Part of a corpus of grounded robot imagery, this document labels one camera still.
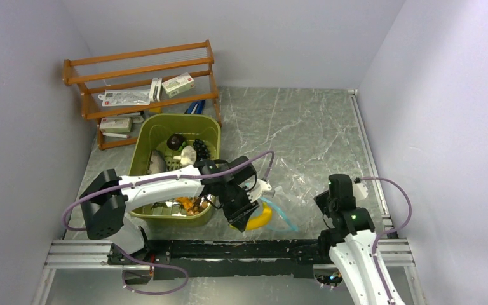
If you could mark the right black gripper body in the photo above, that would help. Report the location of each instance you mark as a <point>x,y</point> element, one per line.
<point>332,206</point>

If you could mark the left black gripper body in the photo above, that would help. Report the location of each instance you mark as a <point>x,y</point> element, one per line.
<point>234,197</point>

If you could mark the yellow fake banana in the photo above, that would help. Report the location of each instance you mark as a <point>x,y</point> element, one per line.
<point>259,217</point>

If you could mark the clear zip top bag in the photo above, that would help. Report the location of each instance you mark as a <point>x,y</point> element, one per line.
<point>293,210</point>

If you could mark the orange fake fried food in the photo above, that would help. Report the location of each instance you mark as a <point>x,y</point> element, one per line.
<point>185,202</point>

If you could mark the dark fake grape bunch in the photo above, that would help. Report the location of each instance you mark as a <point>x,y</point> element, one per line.
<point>201,149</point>

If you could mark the white fake mushroom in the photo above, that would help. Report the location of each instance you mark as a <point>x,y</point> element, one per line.
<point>187,157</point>

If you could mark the dark fake mangosteen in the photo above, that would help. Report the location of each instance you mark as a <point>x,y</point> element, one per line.
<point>176,142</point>

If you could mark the olive green plastic bin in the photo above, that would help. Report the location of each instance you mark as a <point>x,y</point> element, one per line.
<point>152,139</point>

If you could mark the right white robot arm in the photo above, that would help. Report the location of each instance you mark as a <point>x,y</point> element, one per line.
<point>352,244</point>

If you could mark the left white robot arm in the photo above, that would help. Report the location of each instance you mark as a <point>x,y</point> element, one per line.
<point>106,202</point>

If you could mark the blue stapler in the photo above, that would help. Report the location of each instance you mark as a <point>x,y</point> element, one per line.
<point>196,107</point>

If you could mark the white green box on shelf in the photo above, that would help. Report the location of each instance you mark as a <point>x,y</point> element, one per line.
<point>178,84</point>

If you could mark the small white upright box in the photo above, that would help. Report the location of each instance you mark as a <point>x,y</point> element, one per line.
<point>155,90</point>

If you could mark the white box lower shelf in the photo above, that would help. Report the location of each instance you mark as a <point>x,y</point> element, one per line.
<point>116,125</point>

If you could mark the clear blister pack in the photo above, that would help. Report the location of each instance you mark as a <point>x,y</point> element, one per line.
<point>121,98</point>

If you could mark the orange wooden shelf rack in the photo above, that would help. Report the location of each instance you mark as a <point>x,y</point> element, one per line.
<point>139,81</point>

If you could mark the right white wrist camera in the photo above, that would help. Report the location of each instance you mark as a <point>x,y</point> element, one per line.
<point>360,190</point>

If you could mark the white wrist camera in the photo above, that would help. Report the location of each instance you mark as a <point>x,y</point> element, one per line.
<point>262,189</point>
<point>360,190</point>

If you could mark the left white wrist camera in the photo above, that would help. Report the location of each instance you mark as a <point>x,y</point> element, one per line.
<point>262,189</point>

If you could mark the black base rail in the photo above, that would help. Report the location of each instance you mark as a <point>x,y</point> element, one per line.
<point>218,258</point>

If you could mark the aluminium frame rail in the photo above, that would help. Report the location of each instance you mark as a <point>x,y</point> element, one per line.
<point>78,254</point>

